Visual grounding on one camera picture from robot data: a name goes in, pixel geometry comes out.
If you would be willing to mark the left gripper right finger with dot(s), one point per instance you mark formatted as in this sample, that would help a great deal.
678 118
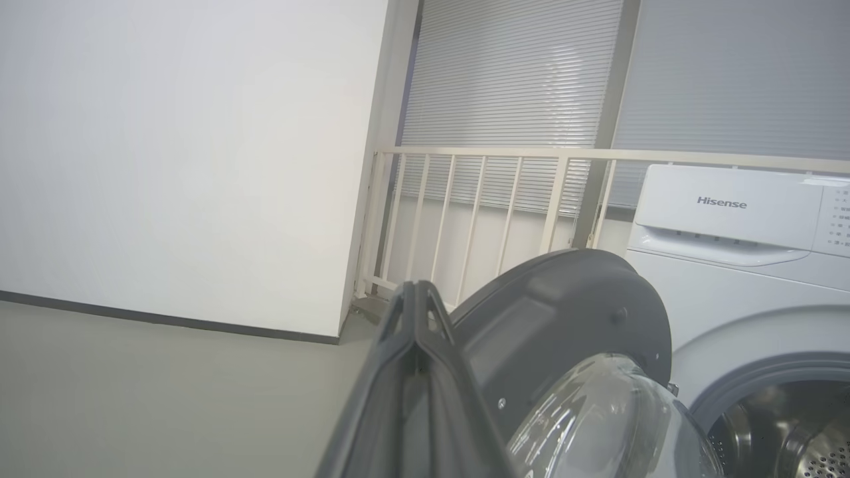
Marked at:
451 425

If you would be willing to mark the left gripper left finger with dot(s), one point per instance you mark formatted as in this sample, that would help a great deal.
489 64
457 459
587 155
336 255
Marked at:
378 411

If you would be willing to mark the dark grey round glass door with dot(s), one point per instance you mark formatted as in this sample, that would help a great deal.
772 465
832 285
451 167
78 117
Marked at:
564 299

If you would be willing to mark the white Hisense washing machine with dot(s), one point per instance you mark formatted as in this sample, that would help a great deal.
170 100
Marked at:
730 299

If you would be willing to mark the grey rubber door gasket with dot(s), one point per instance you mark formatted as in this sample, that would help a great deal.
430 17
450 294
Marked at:
764 368

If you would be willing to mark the cream metal railing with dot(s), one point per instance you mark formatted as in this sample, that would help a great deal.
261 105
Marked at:
465 152

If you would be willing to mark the white detergent drawer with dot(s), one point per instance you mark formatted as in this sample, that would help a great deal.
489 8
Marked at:
730 222

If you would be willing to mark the steel washer drum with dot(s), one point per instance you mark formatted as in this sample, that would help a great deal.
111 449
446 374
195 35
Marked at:
797 438

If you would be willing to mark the grey window blind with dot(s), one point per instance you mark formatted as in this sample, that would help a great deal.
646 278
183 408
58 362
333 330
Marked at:
744 73
505 79

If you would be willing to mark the white control panel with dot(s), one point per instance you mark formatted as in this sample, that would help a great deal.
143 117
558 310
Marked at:
835 219

